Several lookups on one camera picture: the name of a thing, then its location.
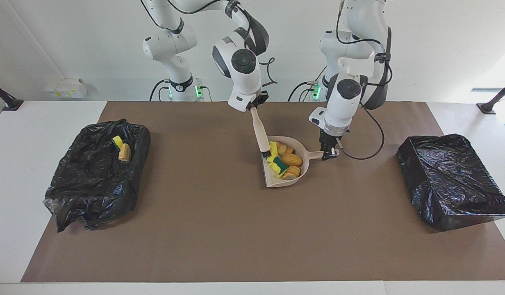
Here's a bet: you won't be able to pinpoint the beige plastic dustpan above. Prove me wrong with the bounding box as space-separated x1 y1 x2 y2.
262 136 339 188

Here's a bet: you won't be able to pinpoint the beige hand brush black bristles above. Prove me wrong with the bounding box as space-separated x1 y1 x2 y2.
250 107 278 163

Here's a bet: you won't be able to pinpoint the pale torn bread piece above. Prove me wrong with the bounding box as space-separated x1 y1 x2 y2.
280 165 302 181

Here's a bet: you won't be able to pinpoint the green-topped yellow sponge piece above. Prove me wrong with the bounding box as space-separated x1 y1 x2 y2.
268 157 292 178

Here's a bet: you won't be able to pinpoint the smooth black trash bag bin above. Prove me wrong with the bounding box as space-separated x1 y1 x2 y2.
396 134 505 232

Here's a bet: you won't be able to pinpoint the crumpled black trash bag bin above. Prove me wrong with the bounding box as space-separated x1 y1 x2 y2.
43 119 151 233

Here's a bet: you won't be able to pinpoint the brown table mat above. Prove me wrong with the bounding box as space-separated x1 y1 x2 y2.
21 101 505 283

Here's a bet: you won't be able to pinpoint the black stand foot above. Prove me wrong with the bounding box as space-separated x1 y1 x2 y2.
476 79 505 114
0 78 24 112

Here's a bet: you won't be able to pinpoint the black base cable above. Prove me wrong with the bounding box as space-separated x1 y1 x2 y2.
288 64 329 102
149 79 171 102

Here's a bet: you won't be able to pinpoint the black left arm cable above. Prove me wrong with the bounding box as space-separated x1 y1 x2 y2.
337 0 393 160

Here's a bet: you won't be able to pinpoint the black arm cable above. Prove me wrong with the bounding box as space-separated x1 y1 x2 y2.
337 0 393 160
140 0 278 89

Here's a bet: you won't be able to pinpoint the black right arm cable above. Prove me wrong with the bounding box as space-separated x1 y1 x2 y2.
140 0 278 89

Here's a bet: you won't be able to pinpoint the white wall power strip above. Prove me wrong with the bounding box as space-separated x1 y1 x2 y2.
44 79 88 99

